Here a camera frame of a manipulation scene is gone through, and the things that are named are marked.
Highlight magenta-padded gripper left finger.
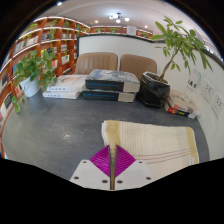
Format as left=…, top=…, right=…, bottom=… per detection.
left=69, top=144, right=112, bottom=191

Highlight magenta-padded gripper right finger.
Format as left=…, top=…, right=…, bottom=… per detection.
left=114, top=144, right=155, bottom=191

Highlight beige striped towel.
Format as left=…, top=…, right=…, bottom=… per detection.
left=100, top=119, right=200, bottom=191

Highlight red-spined book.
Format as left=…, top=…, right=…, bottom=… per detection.
left=163, top=101, right=197, bottom=120

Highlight thin dark-spined book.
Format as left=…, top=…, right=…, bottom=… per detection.
left=81, top=89, right=137, bottom=103

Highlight thin white book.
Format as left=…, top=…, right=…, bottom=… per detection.
left=42, top=89, right=83, bottom=100

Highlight small tree in black pot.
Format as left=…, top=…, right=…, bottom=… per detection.
left=138, top=15, right=214, bottom=108

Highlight beige book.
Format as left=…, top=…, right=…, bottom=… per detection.
left=166, top=89, right=202, bottom=116

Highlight thick white book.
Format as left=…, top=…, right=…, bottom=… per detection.
left=46, top=74, right=88, bottom=93

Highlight leafy plant in white pot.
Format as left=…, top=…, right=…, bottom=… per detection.
left=11, top=49, right=59, bottom=114

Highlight orange bookshelf unit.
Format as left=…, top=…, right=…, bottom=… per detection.
left=0, top=15, right=154, bottom=158

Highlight ceiling chandelier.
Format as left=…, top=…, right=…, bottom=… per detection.
left=108, top=12, right=131, bottom=24

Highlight recessed ceiling spotlights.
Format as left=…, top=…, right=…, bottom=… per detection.
left=56, top=0, right=149, bottom=29

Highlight white wall socket panel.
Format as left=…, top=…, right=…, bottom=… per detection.
left=211, top=93, right=224, bottom=118
left=201, top=79, right=216, bottom=103

